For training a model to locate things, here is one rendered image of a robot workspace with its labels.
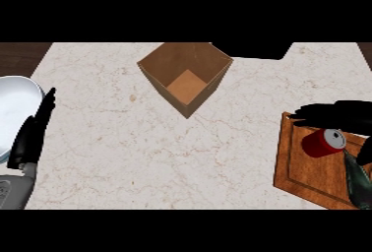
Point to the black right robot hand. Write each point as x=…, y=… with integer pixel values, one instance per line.
x=338, y=114

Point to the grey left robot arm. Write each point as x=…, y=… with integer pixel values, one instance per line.
x=15, y=192

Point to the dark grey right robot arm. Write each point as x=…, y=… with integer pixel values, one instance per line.
x=360, y=187

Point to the red can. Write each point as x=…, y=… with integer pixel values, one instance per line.
x=319, y=144

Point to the brown wooden cutting board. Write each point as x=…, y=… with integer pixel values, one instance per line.
x=310, y=174

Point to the brown cardboard box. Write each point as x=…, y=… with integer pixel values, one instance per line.
x=186, y=65

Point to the black appliance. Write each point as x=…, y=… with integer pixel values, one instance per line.
x=257, y=49

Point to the white bowl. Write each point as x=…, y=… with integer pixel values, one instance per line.
x=16, y=108

